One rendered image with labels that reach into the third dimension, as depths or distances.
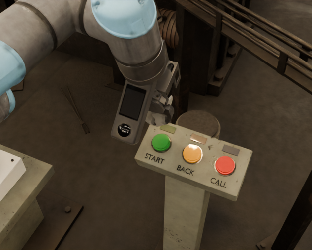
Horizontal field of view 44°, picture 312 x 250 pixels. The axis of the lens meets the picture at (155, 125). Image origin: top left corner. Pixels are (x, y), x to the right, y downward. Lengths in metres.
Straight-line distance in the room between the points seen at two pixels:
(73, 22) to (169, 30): 0.86
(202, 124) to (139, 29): 0.57
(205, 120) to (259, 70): 1.06
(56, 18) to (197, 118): 0.60
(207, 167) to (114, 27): 0.45
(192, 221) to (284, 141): 0.83
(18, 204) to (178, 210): 0.47
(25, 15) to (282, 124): 1.45
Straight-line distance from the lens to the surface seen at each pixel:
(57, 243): 1.42
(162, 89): 0.65
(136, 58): 0.53
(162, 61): 0.58
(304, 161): 1.70
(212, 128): 1.01
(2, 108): 1.11
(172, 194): 0.95
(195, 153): 0.84
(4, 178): 1.18
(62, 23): 0.52
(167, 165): 0.85
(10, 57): 0.48
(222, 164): 0.83
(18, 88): 1.99
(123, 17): 0.47
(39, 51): 0.50
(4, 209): 1.20
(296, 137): 1.77
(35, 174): 1.24
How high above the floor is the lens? 1.27
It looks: 48 degrees down
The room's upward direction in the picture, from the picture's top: straight up
